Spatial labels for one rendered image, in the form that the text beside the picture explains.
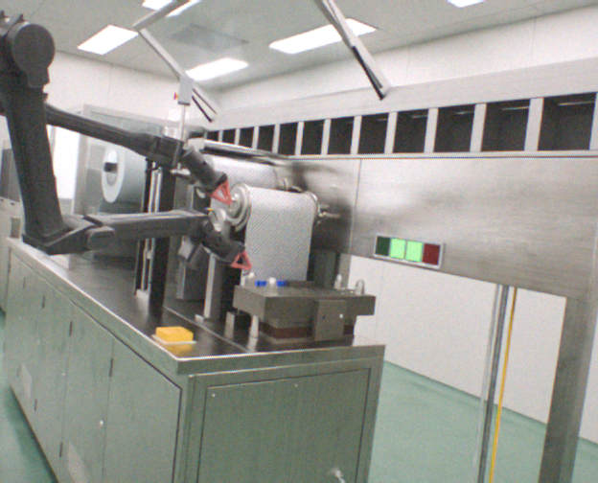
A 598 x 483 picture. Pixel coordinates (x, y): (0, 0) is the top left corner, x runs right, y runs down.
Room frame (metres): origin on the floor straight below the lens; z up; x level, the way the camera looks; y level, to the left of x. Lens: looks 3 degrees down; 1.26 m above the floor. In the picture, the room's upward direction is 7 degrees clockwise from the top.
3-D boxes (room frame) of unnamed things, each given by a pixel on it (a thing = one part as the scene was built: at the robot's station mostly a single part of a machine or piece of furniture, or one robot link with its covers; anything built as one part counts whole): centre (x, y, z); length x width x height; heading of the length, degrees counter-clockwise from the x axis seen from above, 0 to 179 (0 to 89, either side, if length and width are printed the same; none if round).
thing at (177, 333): (1.35, 0.29, 0.91); 0.07 x 0.07 x 0.02; 37
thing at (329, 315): (1.51, -0.10, 0.96); 0.10 x 0.03 x 0.11; 127
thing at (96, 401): (2.41, 0.73, 0.43); 2.52 x 0.64 x 0.86; 37
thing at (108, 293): (2.40, 0.74, 0.88); 2.52 x 0.66 x 0.04; 37
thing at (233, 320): (1.65, 0.07, 0.92); 0.28 x 0.04 x 0.04; 127
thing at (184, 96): (2.08, 0.51, 1.66); 0.07 x 0.07 x 0.10; 14
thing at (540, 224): (2.41, 0.24, 1.29); 3.10 x 0.28 x 0.30; 37
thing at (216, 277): (1.63, 0.26, 1.05); 0.06 x 0.05 x 0.31; 127
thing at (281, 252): (1.65, 0.07, 1.11); 0.23 x 0.01 x 0.18; 127
